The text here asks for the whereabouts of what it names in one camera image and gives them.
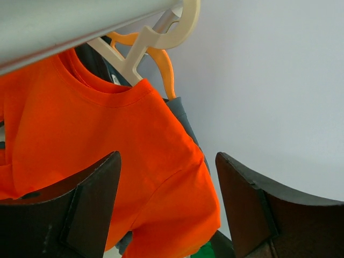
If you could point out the orange hanger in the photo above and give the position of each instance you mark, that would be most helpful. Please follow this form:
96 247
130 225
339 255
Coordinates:
159 56

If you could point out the orange t shirt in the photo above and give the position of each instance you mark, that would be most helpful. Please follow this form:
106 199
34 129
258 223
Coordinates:
59 118

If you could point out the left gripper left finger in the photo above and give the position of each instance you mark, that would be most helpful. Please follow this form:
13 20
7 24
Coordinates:
70 218

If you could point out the green t shirt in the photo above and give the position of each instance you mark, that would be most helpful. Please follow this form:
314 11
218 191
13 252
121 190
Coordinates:
206 251

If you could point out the white metal clothes rack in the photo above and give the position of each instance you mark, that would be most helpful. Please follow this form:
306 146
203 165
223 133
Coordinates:
34 30

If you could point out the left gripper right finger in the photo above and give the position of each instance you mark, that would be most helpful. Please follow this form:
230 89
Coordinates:
269 219

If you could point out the beige hanger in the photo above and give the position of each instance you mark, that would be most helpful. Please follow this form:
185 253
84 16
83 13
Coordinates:
127 67

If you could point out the blue grey t shirt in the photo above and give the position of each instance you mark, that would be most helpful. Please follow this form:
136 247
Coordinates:
98 66

